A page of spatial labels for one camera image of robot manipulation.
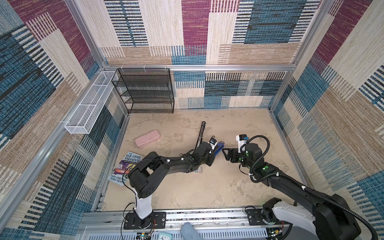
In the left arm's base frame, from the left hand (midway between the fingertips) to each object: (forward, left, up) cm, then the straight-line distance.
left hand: (213, 151), depth 91 cm
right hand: (-3, -7, +6) cm, 10 cm away
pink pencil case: (+14, +43, -4) cm, 45 cm away
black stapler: (+12, +8, -4) cm, 15 cm away
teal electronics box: (-40, +25, -3) cm, 48 cm away
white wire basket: (+1, +64, +28) cm, 69 cm away
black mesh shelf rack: (+45, +46, +11) cm, 66 cm away
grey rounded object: (-39, +15, -3) cm, 42 cm away
